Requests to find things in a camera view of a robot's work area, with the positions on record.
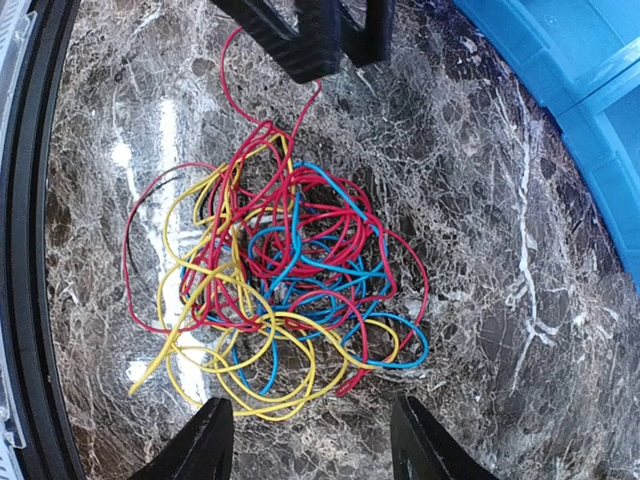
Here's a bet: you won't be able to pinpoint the blue cable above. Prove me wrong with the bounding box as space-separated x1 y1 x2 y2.
179 159 431 399

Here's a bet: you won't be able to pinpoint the white slotted cable duct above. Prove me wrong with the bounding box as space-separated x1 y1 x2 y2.
1 1 37 479

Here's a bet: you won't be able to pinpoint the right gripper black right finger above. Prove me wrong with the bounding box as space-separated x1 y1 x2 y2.
390 395 496 480

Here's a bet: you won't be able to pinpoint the black curved front rail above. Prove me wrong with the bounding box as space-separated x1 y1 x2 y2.
1 1 84 479

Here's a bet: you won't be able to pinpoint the red cable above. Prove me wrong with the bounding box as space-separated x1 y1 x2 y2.
122 27 431 399

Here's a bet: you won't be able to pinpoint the blue three-compartment plastic bin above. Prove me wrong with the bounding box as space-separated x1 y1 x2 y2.
456 1 639 279

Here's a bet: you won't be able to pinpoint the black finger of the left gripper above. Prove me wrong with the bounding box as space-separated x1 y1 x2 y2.
213 0 341 84
342 0 395 68

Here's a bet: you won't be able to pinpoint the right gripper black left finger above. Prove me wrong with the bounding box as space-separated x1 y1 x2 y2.
130 397 234 480

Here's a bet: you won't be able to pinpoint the yellow cable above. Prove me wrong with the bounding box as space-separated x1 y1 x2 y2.
127 132 401 424

